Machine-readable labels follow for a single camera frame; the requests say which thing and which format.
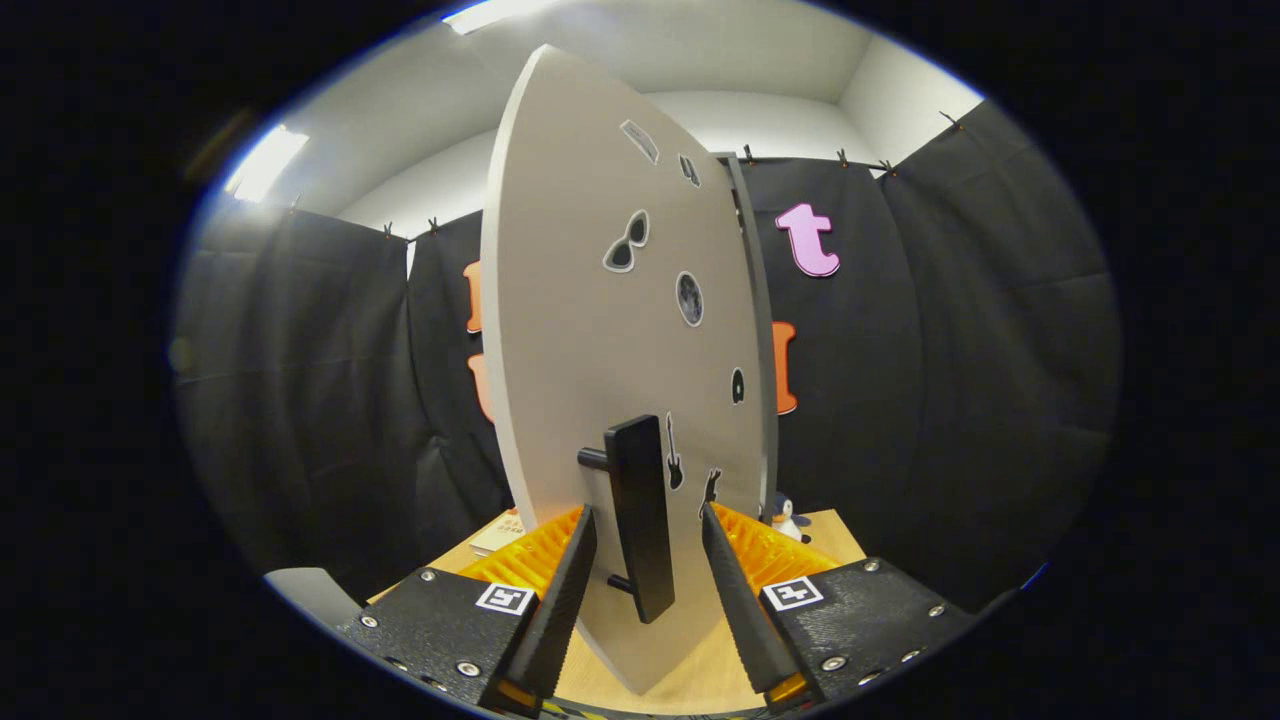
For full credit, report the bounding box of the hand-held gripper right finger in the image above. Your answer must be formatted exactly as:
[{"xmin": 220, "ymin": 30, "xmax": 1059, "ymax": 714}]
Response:
[{"xmin": 700, "ymin": 500, "xmax": 976, "ymax": 713}]

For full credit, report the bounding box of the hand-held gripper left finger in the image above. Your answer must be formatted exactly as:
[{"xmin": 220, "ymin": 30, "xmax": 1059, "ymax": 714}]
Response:
[{"xmin": 335, "ymin": 503, "xmax": 599, "ymax": 716}]

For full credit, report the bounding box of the beige shoe cabinet door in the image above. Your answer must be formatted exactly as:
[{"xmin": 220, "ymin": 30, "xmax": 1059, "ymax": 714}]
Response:
[{"xmin": 480, "ymin": 44, "xmax": 779, "ymax": 696}]

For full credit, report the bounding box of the dark grey shoe cabinet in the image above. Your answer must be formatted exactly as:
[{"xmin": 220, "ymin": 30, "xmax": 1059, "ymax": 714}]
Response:
[{"xmin": 715, "ymin": 152, "xmax": 781, "ymax": 521}]

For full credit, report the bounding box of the tan cover book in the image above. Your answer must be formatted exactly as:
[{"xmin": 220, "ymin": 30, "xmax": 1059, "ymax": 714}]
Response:
[{"xmin": 468, "ymin": 508, "xmax": 526, "ymax": 556}]

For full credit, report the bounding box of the small penguin toy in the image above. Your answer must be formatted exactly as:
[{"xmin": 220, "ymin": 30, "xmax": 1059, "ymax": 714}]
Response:
[{"xmin": 765, "ymin": 492, "xmax": 813, "ymax": 544}]

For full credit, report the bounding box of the black backdrop cloth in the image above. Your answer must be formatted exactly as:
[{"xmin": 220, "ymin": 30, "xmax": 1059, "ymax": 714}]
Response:
[{"xmin": 170, "ymin": 100, "xmax": 1126, "ymax": 611}]

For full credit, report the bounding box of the narrow ceiling light strip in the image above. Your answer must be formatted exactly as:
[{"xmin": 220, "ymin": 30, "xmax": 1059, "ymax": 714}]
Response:
[{"xmin": 222, "ymin": 124, "xmax": 311, "ymax": 204}]

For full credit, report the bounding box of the wide ceiling light panel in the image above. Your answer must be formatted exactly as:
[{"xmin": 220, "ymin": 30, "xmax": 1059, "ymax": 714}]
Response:
[{"xmin": 440, "ymin": 0, "xmax": 561, "ymax": 36}]

